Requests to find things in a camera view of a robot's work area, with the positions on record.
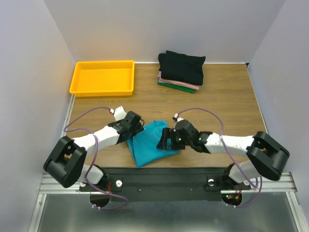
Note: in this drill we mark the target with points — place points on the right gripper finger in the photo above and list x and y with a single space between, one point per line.
167 144
169 135

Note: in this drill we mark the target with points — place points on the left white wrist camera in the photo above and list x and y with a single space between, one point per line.
118 113

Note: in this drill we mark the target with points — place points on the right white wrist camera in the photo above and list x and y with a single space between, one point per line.
177 118

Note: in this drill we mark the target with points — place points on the yellow plastic tray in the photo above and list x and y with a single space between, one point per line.
103 78

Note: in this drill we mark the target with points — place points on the folded green t shirt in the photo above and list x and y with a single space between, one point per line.
184 89

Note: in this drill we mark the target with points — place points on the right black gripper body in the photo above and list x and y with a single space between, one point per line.
169 139

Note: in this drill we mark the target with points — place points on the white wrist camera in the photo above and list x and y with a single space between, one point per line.
118 113
177 118

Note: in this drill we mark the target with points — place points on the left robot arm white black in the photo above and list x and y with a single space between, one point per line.
66 161

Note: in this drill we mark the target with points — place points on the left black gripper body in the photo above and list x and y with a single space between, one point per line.
138 128

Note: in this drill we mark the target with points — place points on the folded black t shirt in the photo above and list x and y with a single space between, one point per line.
181 67

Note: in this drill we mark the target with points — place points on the folded pink t shirt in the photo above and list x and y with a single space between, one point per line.
178 83

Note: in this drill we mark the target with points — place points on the teal t shirt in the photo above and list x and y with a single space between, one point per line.
143 145

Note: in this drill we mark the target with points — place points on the aluminium frame rail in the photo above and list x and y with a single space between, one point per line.
47 186

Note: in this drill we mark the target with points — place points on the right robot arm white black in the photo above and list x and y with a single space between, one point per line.
266 157

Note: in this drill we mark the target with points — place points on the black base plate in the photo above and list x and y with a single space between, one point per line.
123 185

